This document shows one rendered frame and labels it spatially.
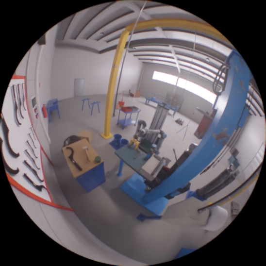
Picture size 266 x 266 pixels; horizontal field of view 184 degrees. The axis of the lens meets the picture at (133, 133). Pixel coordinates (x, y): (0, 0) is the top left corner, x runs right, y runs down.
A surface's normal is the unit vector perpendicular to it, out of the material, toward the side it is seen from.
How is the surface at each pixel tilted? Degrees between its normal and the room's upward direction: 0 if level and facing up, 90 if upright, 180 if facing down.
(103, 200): 0
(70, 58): 90
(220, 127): 90
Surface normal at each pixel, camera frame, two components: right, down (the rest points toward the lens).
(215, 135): -0.63, 0.32
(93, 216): 0.22, -0.80
